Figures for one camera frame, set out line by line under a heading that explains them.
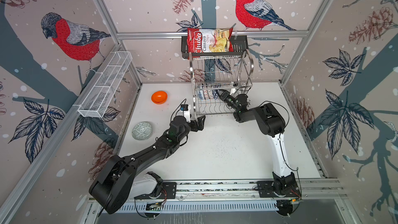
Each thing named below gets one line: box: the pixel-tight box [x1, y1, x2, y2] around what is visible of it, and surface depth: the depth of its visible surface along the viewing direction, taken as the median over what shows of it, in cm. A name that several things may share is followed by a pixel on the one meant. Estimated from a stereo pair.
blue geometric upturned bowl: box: [202, 89, 211, 101], surface depth 100 cm
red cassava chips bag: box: [186, 28, 234, 60], surface depth 90 cm
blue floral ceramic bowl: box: [197, 89, 205, 101], surface depth 100 cm
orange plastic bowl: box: [151, 90, 168, 105], surface depth 109 cm
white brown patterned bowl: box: [206, 89, 214, 100], surface depth 100 cm
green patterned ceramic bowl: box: [131, 121, 153, 141], surface depth 94 cm
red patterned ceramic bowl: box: [211, 89, 220, 100], surface depth 100 cm
